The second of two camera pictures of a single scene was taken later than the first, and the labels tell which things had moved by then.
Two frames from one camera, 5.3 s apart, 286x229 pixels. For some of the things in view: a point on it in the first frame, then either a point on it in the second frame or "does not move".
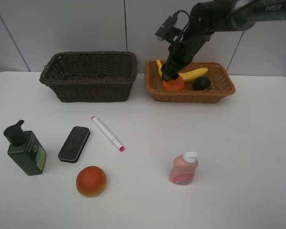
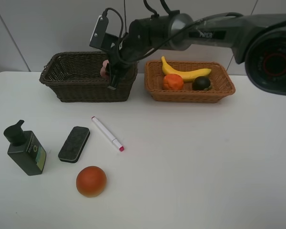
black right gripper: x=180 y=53 to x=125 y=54
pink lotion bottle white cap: x=184 y=167 to x=103 y=70
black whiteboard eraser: x=73 y=147 does not move
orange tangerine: x=177 y=85 does not move
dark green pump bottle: x=25 y=149 does not move
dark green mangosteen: x=201 y=83 does not move
